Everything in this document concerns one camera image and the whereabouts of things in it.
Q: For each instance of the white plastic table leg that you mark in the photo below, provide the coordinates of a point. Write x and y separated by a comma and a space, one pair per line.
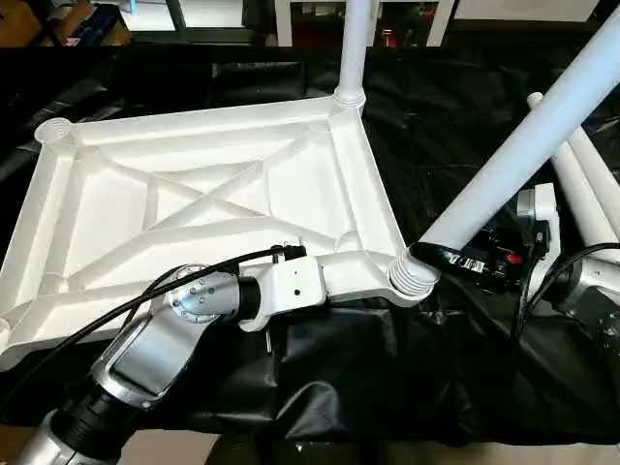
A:
596, 174
354, 48
576, 194
523, 145

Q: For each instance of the white plastic table top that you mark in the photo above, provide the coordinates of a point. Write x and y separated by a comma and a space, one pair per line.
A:
194, 194

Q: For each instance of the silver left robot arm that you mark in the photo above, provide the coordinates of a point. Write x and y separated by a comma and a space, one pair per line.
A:
145, 358

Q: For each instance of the black work mat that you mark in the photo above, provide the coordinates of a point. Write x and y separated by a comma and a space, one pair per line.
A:
436, 378

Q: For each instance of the grey metal pole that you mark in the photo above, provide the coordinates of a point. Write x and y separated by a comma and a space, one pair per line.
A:
176, 12

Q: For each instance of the blue box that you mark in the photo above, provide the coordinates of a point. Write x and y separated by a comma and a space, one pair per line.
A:
92, 24

